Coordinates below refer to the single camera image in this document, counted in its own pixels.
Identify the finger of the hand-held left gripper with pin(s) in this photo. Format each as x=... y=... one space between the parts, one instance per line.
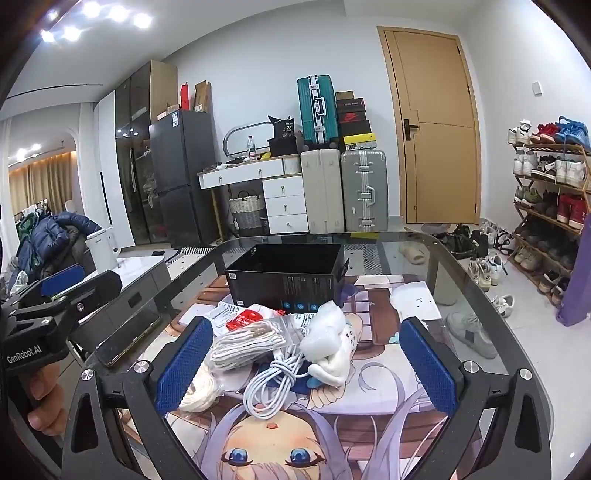
x=90 y=293
x=62 y=280

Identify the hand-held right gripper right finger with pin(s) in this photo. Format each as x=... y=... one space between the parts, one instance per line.
x=427 y=364

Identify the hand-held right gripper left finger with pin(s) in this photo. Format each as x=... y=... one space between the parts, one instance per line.
x=184 y=364

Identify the white printed plastic packet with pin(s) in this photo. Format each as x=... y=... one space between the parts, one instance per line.
x=216 y=316

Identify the red and white packet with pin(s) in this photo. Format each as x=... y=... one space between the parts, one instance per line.
x=244 y=318

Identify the white printed sock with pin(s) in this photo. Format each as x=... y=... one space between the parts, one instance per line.
x=339 y=364

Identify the white bubble wrap bundle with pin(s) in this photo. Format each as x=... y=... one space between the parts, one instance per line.
x=323 y=332

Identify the clear printed plastic packet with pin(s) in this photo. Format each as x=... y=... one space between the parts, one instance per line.
x=295 y=321

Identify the black cardboard box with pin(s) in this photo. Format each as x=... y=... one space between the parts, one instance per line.
x=277 y=286

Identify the person's left hand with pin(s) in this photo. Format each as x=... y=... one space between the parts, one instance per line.
x=44 y=397

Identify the grey cabinet with white top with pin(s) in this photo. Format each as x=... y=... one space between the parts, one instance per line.
x=115 y=300

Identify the white electric kettle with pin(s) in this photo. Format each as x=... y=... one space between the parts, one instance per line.
x=101 y=249

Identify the blue puffer jacket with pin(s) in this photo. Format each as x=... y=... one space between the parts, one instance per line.
x=46 y=235

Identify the grey and white sneaker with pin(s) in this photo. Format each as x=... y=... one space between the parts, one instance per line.
x=471 y=330

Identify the gold-edged smartphone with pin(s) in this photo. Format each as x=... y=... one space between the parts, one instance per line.
x=124 y=344

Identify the printed anime table mat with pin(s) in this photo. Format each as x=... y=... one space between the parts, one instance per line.
x=369 y=401

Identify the beige curtain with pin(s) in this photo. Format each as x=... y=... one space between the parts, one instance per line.
x=46 y=180

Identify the pile of shoes on floor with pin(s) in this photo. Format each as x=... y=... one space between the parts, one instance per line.
x=482 y=270

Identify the patterned floor rug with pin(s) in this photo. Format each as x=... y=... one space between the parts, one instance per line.
x=194 y=253

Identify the beige slipper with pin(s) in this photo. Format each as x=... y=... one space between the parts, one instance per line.
x=413 y=254

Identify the black refrigerator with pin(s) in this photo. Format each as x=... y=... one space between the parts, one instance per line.
x=184 y=184

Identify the dark glass wardrobe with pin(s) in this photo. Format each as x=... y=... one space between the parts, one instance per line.
x=134 y=138

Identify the wicker basket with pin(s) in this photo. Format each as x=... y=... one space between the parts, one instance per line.
x=247 y=210

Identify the silver suitcase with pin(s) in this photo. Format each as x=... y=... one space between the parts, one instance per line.
x=364 y=194

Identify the white desk with drawers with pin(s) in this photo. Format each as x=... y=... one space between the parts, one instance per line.
x=286 y=207

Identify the small cardboard box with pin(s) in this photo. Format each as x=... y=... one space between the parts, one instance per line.
x=168 y=113

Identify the beige suitcase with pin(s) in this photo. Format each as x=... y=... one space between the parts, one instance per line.
x=323 y=194

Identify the shoe rack with shoes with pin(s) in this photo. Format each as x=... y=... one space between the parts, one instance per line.
x=570 y=207

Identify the plastic water bottle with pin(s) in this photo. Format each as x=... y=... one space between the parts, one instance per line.
x=251 y=150

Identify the red flat box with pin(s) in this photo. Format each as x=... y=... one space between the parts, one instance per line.
x=184 y=97

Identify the arched mirror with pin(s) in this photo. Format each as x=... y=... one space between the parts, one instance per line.
x=244 y=138

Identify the flat cardboard box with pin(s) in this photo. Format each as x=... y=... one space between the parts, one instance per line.
x=202 y=97

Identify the wooden door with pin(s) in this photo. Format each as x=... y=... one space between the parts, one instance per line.
x=434 y=138

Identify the black bag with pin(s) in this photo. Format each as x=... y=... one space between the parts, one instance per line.
x=284 y=145

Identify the wooden shoe rack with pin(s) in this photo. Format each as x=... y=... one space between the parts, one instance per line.
x=554 y=149

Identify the stack of shoe boxes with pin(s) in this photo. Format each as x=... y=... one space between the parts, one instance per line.
x=353 y=117

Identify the ceiling light fixture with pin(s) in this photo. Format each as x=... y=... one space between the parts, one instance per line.
x=92 y=18

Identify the teal suitcase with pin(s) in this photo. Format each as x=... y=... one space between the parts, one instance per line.
x=307 y=110

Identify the white wall switch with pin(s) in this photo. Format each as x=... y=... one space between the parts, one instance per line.
x=536 y=88

